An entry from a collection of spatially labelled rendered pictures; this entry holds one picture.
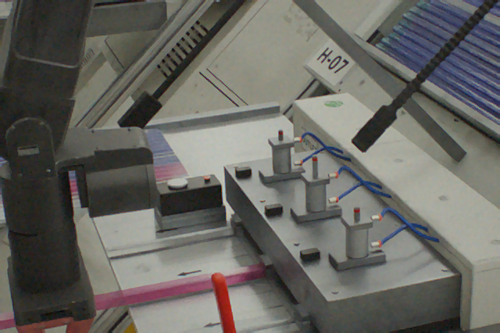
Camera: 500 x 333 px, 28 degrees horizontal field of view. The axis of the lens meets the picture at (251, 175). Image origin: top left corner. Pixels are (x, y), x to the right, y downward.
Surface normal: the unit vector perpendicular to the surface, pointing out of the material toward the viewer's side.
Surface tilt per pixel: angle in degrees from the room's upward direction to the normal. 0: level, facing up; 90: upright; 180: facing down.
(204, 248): 47
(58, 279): 83
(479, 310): 90
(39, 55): 87
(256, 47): 90
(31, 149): 98
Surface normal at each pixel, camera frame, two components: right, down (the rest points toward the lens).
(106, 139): 0.07, -0.86
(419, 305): 0.30, 0.36
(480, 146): -0.68, -0.57
